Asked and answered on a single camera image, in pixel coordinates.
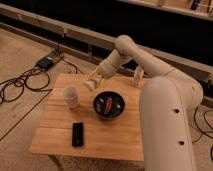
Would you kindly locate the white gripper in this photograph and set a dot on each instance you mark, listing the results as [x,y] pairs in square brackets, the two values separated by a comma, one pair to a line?
[99,74]

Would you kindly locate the white sponge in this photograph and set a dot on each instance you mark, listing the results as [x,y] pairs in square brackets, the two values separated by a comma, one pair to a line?
[90,84]

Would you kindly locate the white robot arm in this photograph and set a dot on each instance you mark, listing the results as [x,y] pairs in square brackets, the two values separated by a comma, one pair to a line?
[164,103]

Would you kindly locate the red object in bowl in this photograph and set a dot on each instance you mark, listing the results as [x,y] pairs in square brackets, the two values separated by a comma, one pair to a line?
[108,104]

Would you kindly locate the black bowl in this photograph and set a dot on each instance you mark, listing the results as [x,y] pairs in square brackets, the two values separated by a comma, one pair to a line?
[118,105]

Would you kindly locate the wooden table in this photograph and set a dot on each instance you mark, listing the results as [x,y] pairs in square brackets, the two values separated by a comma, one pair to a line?
[117,139]

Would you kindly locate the black remote control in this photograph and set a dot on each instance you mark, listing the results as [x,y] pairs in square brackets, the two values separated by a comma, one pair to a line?
[78,134]

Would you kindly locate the black power adapter box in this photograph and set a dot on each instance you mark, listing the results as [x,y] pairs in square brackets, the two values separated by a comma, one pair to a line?
[45,63]

